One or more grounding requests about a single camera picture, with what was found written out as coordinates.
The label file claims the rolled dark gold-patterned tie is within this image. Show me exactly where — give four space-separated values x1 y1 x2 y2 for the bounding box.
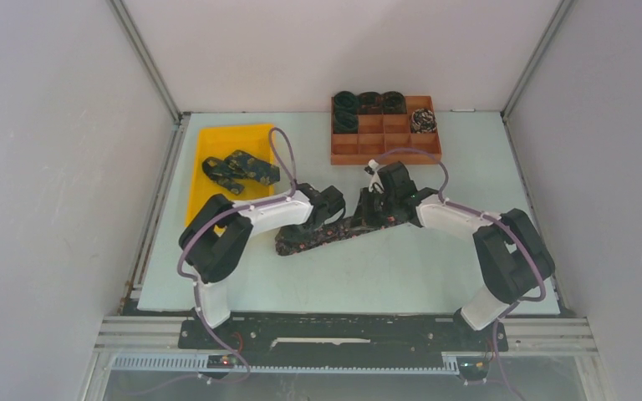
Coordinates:
382 91 407 114

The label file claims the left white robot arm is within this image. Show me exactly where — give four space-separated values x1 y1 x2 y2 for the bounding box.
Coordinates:
176 183 345 348

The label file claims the white-patterned tie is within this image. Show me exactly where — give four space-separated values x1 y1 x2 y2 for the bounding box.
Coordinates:
410 108 437 134

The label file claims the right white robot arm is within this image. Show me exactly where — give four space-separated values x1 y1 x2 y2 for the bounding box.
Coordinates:
356 160 555 349

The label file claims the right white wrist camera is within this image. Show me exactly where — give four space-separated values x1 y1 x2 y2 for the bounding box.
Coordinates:
364 159 384 193

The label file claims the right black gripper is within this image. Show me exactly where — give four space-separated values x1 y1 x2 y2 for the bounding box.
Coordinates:
348 186 399 230

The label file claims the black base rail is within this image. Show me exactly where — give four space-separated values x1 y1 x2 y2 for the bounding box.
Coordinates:
177 312 509 370

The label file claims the yellow plastic bin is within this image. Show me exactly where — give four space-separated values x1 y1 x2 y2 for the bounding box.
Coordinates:
185 124 280 225

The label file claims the rolled dark red-patterned tie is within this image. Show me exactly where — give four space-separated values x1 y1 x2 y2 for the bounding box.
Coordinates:
356 91 383 115

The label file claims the orange compartment tray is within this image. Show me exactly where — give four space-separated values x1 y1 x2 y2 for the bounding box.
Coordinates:
330 94 443 165

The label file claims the dark gold-patterned folded tie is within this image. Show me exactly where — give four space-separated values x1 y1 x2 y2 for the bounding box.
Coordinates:
201 150 281 195

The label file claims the dark floral red-dotted tie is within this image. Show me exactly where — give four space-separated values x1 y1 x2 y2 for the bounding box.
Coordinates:
274 216 406 256

